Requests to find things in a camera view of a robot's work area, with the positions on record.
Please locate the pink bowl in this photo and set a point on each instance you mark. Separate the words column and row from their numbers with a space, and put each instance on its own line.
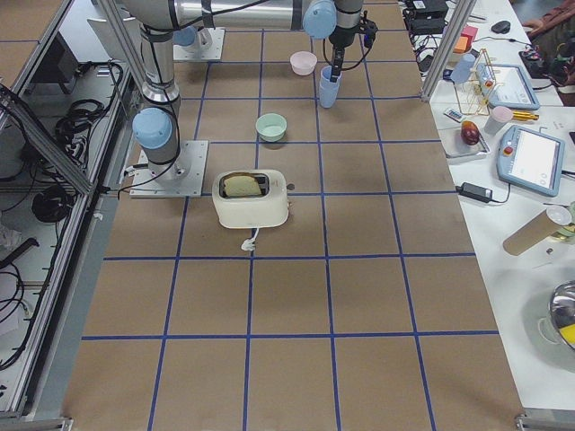
column 303, row 62

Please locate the black computer mouse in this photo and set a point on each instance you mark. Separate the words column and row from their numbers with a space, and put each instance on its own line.
column 501, row 27

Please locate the mint green bowl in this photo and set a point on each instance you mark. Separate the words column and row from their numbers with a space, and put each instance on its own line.
column 271, row 127

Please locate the cardboard tube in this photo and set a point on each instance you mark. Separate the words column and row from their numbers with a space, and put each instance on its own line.
column 537, row 229

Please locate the blue teach pendant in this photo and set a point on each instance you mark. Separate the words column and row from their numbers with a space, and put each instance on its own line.
column 507, row 86
column 531, row 160

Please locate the brown bread slice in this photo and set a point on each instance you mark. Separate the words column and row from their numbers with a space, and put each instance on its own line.
column 241, row 185

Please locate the blue teach pendant near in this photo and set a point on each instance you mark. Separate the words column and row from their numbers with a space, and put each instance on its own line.
column 531, row 160

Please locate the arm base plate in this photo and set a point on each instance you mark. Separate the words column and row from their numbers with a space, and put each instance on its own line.
column 184, row 179
column 202, row 45

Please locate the gold wire rack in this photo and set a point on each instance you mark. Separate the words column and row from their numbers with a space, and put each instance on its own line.
column 473, row 96

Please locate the red apple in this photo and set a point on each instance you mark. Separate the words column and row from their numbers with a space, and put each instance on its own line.
column 469, row 133

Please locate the aluminium frame post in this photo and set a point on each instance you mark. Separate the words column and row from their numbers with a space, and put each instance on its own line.
column 453, row 30

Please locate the orange sticky note block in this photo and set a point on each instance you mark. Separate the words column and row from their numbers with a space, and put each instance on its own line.
column 465, row 40

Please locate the light blue cup on rack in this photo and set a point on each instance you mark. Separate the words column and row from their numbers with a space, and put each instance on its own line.
column 463, row 69

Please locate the cream white toaster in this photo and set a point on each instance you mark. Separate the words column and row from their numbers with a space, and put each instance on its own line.
column 270, row 209

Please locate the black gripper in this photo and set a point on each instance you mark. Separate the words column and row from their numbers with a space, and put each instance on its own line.
column 340, row 39

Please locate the grey scale tray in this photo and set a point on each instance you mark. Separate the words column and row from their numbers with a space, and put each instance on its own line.
column 463, row 142

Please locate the black power adapter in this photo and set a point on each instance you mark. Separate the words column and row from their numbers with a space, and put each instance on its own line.
column 474, row 192

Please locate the blue teach pendant far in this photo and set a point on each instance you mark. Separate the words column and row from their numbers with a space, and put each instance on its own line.
column 507, row 86

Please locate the steel mixing bowl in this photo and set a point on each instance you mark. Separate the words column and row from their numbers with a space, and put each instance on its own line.
column 561, row 313

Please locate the light blue table cup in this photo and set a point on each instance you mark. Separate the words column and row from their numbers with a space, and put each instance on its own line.
column 328, row 93

